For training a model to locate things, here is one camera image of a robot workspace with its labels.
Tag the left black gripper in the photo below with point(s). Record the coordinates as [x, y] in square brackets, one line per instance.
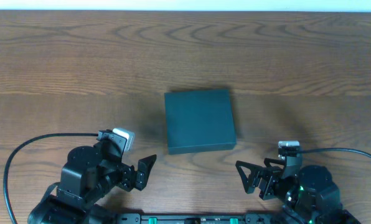
[129, 175]

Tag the dark green box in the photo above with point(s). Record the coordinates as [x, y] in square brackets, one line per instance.
[199, 121]

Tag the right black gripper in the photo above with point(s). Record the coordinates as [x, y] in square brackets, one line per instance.
[267, 179]

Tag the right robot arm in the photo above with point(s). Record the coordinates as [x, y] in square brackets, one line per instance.
[309, 193]

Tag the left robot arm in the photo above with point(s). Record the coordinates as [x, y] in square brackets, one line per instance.
[89, 174]

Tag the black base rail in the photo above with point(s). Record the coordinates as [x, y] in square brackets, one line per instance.
[249, 218]

